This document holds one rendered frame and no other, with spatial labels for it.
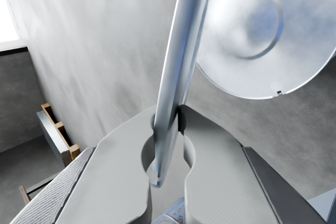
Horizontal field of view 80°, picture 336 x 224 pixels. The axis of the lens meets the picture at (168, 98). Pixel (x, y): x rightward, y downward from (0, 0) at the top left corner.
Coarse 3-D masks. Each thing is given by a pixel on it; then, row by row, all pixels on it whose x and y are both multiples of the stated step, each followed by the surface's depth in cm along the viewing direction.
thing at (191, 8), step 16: (192, 0) 8; (208, 0) 24; (176, 16) 8; (192, 16) 8; (176, 32) 8; (192, 32) 10; (176, 48) 8; (192, 48) 14; (176, 64) 9; (192, 64) 28; (176, 80) 9; (160, 96) 9; (176, 96) 10; (160, 112) 10; (176, 112) 13; (160, 128) 10; (176, 128) 20; (160, 144) 11; (160, 160) 11; (160, 176) 14
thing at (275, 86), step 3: (273, 81) 37; (276, 81) 37; (279, 81) 36; (270, 84) 38; (273, 84) 37; (276, 84) 37; (279, 84) 37; (270, 87) 38; (273, 87) 38; (276, 87) 37; (279, 87) 37; (282, 87) 36; (273, 90) 38; (276, 90) 37
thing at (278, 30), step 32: (224, 0) 38; (256, 0) 34; (288, 0) 31; (320, 0) 28; (224, 32) 40; (256, 32) 36; (288, 32) 33; (320, 32) 30; (224, 64) 43; (256, 64) 38; (288, 64) 34; (320, 64) 31; (256, 96) 41
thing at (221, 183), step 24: (192, 120) 10; (192, 144) 9; (216, 144) 9; (240, 144) 9; (192, 168) 8; (216, 168) 8; (240, 168) 7; (192, 192) 7; (216, 192) 7; (240, 192) 7; (192, 216) 6; (216, 216) 6; (240, 216) 6; (264, 216) 6
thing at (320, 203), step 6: (324, 192) 60; (330, 192) 58; (312, 198) 63; (318, 198) 60; (324, 198) 58; (330, 198) 55; (312, 204) 60; (318, 204) 57; (324, 204) 55; (330, 204) 53; (318, 210) 55; (324, 210) 53; (330, 210) 51; (324, 216) 51; (330, 216) 50; (330, 222) 49
